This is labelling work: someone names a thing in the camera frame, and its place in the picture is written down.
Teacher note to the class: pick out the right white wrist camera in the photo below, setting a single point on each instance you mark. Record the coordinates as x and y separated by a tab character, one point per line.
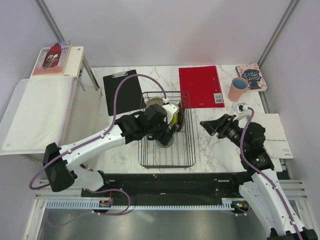
244	115

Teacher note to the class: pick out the grey ceramic mug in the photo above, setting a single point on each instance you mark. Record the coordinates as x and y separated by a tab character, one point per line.
159	144

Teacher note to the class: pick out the green plate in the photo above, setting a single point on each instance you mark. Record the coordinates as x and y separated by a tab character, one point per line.
174	119

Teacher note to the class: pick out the Little Women book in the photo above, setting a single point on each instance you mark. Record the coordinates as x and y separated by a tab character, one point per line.
253	75

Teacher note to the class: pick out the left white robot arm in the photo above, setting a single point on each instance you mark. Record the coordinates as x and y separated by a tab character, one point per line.
62	164

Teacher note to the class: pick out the white spiral notebook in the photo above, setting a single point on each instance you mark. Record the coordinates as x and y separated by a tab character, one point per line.
276	143

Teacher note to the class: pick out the patterned ceramic bowl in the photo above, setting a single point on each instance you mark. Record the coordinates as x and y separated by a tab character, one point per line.
155	101

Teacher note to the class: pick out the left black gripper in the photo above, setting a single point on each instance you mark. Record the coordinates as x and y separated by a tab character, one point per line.
165	139

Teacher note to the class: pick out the light blue plastic cup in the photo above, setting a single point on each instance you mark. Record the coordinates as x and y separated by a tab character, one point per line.
240	83

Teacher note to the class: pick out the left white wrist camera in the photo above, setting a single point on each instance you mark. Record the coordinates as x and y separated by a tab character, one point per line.
171	110

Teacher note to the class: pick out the pink plastic cup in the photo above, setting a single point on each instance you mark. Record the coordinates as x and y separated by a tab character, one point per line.
234	94

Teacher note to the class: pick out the grey wire dish rack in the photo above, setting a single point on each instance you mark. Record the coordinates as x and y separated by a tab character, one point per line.
182	153

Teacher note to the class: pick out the dark brown floral plate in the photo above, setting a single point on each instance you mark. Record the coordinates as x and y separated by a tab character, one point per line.
181	114

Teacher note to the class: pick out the black clipboard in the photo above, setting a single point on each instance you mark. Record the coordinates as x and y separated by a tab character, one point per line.
129	95

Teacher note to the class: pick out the light blue cable duct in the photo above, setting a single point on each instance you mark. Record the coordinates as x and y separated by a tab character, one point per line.
223	204

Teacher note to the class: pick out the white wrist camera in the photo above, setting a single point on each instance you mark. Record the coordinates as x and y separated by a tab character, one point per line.
171	110
244	115

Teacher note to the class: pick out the red folder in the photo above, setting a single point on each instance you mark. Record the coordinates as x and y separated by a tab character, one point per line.
202	87

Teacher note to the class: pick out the red cover book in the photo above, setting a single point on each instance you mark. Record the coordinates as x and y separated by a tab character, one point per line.
52	59

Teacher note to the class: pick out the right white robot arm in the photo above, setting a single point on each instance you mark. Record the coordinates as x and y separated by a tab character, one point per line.
258	184

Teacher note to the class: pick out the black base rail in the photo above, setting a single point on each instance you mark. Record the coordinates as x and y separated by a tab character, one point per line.
171	187

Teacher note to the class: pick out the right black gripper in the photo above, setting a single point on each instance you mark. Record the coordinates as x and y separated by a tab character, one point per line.
219	125

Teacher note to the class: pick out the clear drinking glass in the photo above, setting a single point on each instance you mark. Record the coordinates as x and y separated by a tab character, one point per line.
239	106

